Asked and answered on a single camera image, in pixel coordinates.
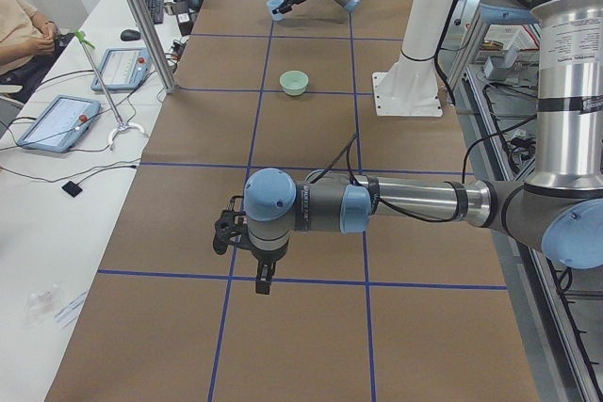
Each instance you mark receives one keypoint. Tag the light blue plastic cup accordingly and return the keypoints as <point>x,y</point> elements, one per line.
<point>272,6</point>

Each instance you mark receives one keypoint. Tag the mint green bowl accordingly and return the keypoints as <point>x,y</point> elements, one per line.
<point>294,82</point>

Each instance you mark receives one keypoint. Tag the black computer mouse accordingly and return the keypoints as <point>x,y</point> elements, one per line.
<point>128,35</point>

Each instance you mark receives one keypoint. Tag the far teach pendant tablet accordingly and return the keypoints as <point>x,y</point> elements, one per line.
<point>123,69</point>

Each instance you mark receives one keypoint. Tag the teach pendant tablet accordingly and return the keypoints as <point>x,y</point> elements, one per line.
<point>60,125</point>
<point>123,69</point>

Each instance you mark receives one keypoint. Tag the small black square pad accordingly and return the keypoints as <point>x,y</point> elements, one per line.
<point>73,189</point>

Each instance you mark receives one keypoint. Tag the green tipped reacher stick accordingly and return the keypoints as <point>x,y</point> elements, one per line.
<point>98,85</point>

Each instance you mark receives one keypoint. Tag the clear plastic bag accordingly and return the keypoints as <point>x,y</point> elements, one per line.
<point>43,304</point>

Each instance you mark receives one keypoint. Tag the near teach pendant tablet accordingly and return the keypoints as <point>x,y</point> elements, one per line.
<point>60,125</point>

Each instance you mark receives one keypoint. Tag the seated person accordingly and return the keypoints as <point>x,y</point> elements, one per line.
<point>30,46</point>

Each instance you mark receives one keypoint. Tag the white camera pole base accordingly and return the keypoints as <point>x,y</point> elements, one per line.
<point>409,88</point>

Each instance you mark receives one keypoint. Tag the aluminium frame post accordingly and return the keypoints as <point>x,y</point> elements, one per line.
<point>147,29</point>

